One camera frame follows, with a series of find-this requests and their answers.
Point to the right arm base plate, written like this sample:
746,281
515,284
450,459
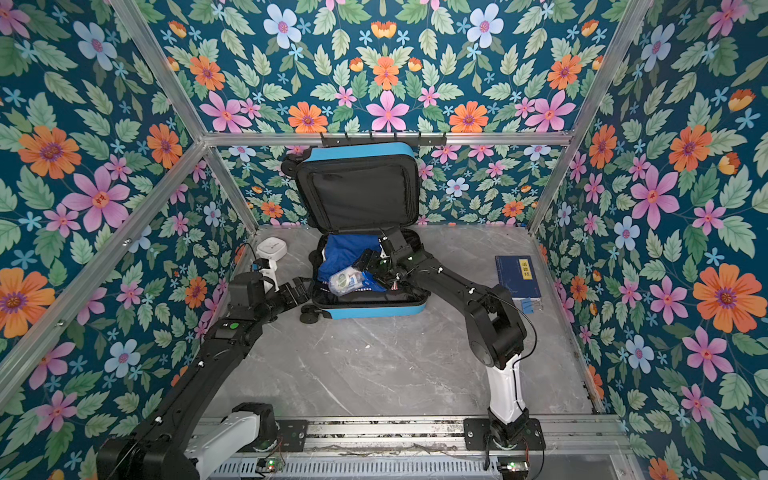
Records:
485,434

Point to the blue binder clip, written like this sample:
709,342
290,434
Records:
527,306

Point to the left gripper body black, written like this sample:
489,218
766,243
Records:
272,305

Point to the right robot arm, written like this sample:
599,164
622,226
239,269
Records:
494,326

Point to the dark blue book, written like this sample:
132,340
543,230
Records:
516,273

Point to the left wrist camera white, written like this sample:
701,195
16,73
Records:
268,269

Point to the clear jar blue lid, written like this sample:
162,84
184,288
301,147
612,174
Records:
346,281

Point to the black coat hook rail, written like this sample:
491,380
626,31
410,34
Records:
414,140

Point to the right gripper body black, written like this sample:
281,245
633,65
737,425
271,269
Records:
393,266

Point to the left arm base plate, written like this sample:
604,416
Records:
286,435

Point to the white round device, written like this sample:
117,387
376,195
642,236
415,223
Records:
271,249

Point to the blue suitcase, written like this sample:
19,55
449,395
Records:
357,190

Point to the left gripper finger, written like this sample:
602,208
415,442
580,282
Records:
298,286
293,297

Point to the blue t-shirt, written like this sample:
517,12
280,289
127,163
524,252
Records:
342,251

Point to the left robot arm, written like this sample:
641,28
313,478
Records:
163,446

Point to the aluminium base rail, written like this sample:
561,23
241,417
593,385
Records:
565,434

